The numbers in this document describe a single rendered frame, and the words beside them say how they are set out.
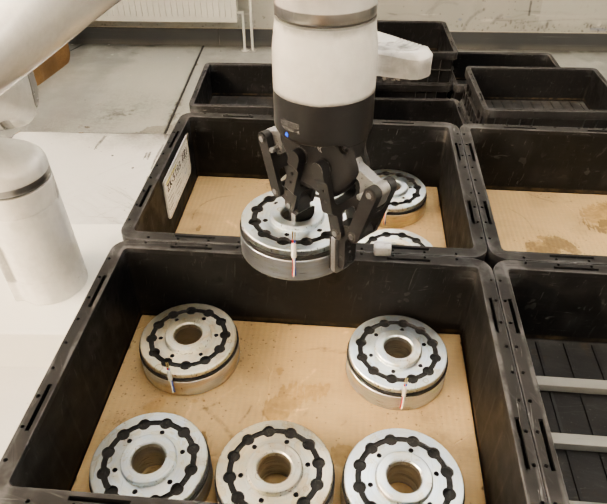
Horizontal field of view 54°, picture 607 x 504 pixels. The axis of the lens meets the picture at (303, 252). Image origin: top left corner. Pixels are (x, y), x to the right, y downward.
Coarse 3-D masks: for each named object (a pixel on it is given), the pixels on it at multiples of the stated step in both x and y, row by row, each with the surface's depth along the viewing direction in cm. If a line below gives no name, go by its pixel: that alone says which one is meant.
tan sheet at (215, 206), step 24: (192, 192) 89; (216, 192) 89; (240, 192) 89; (264, 192) 89; (432, 192) 89; (192, 216) 85; (216, 216) 85; (240, 216) 85; (432, 216) 85; (432, 240) 81
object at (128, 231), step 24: (216, 120) 87; (240, 120) 86; (264, 120) 86; (384, 120) 86; (168, 144) 81; (456, 144) 81; (456, 168) 76; (144, 192) 72; (168, 240) 65; (192, 240) 65; (216, 240) 65; (240, 240) 65; (480, 240) 65
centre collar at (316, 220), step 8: (272, 208) 54; (280, 208) 54; (320, 208) 54; (272, 216) 53; (280, 216) 53; (312, 216) 53; (320, 216) 53; (280, 224) 52; (288, 224) 52; (296, 224) 52; (304, 224) 52; (312, 224) 52; (320, 224) 53
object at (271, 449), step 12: (276, 444) 53; (252, 456) 52; (264, 456) 52; (288, 456) 52; (252, 468) 51; (300, 468) 51; (252, 480) 50; (288, 480) 50; (300, 480) 51; (264, 492) 49; (276, 492) 49; (288, 492) 50
